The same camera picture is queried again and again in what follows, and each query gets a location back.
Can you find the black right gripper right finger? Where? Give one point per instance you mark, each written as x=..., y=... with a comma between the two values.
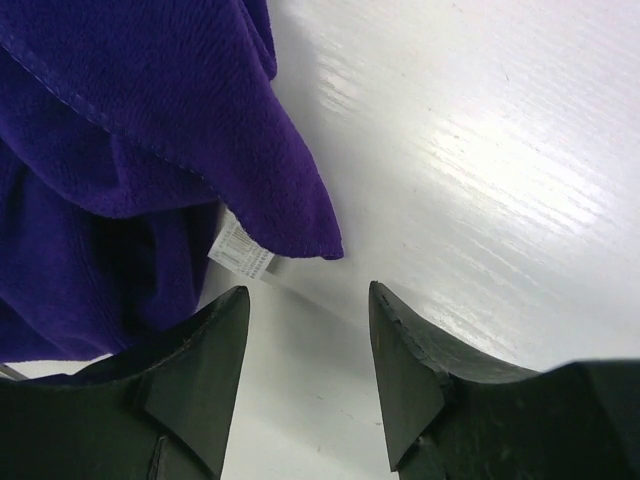
x=451, y=411

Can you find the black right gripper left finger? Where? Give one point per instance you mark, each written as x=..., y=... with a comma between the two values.
x=159, y=410

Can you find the purple towel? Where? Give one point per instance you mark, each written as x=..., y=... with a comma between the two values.
x=125, y=125

